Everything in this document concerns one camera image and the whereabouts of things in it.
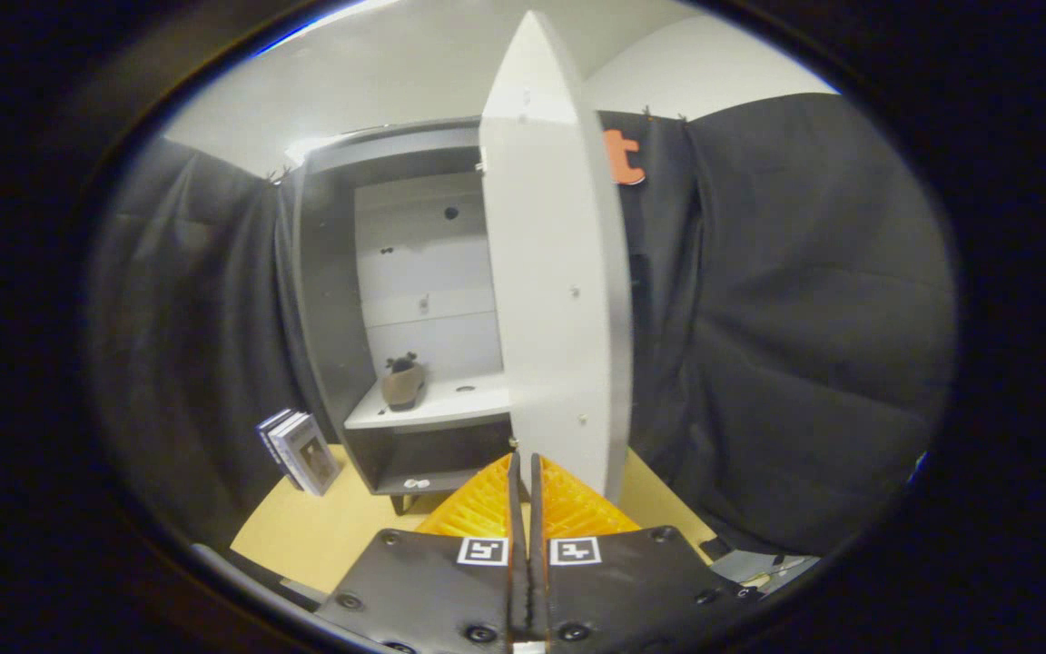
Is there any dark grey shoe cabinet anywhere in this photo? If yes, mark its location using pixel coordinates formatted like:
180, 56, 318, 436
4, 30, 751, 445
291, 116, 524, 516

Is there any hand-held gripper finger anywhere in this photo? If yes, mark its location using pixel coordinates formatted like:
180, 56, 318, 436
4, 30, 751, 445
314, 452, 533, 654
530, 452, 765, 654

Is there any black backdrop cloth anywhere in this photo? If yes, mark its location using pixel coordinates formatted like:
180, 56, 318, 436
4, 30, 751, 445
92, 94, 957, 557

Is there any dark blue cover book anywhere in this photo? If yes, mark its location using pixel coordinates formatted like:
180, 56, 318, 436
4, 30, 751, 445
256, 408, 297, 469

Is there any fuzzy brown shoe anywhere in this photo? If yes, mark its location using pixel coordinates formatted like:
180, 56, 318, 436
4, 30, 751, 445
381, 352, 427, 413

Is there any grey portrait cover book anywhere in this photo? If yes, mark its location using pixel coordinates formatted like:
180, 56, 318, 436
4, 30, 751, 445
270, 412, 343, 497

